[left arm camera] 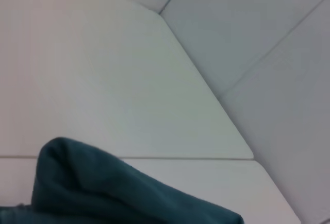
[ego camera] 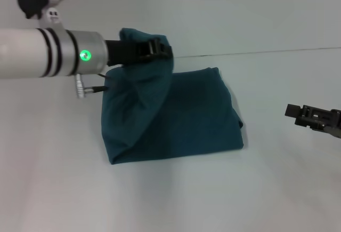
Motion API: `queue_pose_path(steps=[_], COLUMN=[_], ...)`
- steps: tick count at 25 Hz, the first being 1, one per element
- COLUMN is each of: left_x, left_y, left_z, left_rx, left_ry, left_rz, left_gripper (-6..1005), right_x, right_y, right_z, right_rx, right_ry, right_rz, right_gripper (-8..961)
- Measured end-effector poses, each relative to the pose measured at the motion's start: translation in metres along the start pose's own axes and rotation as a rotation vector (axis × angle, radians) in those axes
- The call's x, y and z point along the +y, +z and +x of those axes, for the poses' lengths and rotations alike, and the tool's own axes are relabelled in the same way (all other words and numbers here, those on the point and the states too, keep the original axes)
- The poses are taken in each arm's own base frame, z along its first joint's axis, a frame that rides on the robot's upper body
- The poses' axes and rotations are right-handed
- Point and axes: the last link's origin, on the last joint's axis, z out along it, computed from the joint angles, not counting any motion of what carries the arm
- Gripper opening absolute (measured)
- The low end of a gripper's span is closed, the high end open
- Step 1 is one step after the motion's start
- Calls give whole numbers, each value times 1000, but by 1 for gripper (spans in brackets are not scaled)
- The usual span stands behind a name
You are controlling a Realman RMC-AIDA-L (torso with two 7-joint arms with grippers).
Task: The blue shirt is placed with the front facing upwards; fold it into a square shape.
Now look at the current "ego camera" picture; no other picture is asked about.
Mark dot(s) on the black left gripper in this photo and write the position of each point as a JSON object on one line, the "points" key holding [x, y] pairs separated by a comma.
{"points": [[128, 52]]}

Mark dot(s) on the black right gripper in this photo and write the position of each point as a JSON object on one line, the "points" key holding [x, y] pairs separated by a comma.
{"points": [[319, 118]]}

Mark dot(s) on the teal blue FREE t-shirt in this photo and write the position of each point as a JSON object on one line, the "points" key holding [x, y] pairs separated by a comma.
{"points": [[173, 109]]}

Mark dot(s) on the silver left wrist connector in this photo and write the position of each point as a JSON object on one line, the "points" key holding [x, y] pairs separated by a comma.
{"points": [[80, 86]]}

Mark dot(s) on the silver left camera bracket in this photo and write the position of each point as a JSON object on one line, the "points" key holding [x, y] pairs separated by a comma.
{"points": [[52, 17]]}

